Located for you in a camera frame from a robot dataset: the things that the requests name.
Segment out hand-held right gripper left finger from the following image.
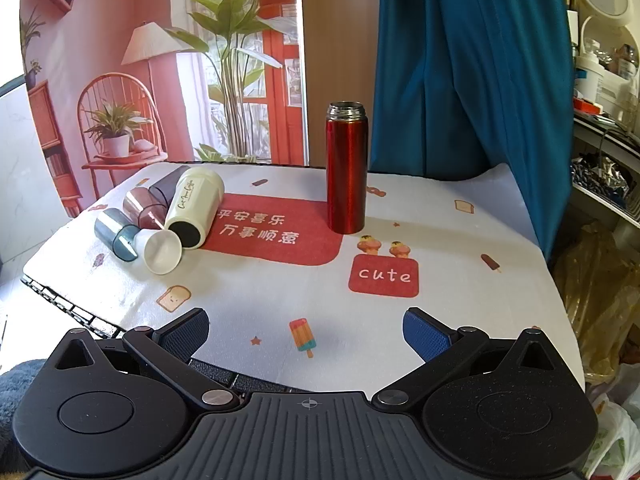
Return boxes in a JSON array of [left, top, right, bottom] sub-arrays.
[[47, 308, 242, 411]]

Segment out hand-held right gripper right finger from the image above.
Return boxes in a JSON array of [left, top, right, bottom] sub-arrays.
[[371, 306, 554, 408]]

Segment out small white cup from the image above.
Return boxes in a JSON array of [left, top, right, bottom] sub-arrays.
[[133, 228, 183, 276]]

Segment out blue transparent cup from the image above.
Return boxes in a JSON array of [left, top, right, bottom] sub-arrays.
[[93, 207, 142, 263]]

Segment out dark purple transparent cup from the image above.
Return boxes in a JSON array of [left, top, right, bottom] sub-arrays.
[[148, 164, 191, 211]]

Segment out red metal thermos cup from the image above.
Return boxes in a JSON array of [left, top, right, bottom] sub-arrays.
[[326, 101, 369, 235]]

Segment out printed table mat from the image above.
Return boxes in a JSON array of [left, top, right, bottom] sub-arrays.
[[22, 161, 586, 413]]

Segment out cream white thermos bottle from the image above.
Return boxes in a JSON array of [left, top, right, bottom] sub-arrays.
[[164, 167, 225, 250]]

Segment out yellow plastic bag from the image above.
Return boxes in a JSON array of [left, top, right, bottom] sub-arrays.
[[552, 224, 640, 387]]

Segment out blue towel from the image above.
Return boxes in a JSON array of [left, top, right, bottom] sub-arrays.
[[0, 356, 47, 442]]

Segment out white plastic bag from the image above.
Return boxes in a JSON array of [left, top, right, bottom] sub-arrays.
[[582, 364, 640, 480]]

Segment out silver foil bag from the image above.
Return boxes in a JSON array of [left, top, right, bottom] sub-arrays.
[[570, 154, 630, 212]]

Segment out blue curtain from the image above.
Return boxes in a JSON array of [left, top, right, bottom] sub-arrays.
[[368, 0, 576, 264]]

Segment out white shelf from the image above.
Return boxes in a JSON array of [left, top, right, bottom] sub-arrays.
[[570, 107, 640, 243]]

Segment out white lotion pump bottle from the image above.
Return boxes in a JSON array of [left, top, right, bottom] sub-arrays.
[[573, 52, 606, 104]]

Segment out wall poster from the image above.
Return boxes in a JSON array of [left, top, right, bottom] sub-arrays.
[[18, 0, 306, 219]]

